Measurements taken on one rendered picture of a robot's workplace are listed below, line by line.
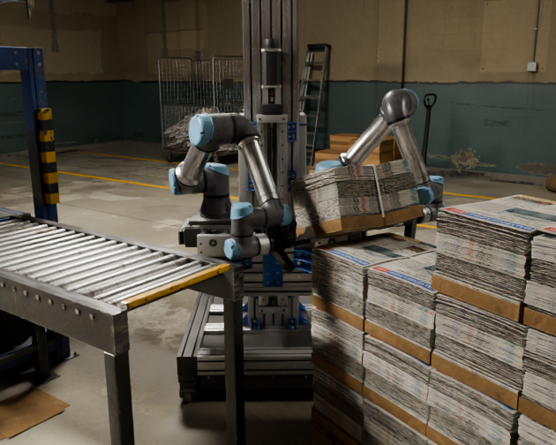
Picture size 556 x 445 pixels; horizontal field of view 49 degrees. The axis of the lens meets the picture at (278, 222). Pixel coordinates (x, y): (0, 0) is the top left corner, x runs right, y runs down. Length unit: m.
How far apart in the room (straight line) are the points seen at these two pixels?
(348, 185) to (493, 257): 0.70
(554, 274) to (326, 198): 0.91
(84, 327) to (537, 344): 1.20
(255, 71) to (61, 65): 9.62
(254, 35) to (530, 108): 6.18
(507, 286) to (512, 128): 7.11
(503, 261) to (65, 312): 1.21
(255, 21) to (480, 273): 1.60
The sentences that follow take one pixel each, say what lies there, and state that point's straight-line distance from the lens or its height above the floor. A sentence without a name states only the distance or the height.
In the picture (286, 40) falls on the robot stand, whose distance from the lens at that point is 2.78.
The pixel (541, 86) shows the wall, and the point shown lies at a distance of 8.55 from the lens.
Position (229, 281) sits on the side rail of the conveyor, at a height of 0.75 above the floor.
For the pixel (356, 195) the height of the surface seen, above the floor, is 1.01.
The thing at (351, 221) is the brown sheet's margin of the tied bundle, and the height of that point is 0.93.
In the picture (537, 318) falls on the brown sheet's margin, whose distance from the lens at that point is 1.58.
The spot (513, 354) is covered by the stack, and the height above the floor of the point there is 0.75.
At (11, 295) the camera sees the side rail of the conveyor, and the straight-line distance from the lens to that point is 2.13.
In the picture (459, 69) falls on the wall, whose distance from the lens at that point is 8.87.
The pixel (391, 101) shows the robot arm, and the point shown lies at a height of 1.31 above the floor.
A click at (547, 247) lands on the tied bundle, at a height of 1.04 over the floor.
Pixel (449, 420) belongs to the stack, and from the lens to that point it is 1.88.
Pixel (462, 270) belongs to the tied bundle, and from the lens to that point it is 1.69.
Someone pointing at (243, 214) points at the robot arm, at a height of 0.97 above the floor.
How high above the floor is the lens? 1.43
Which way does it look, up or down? 14 degrees down
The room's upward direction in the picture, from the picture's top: straight up
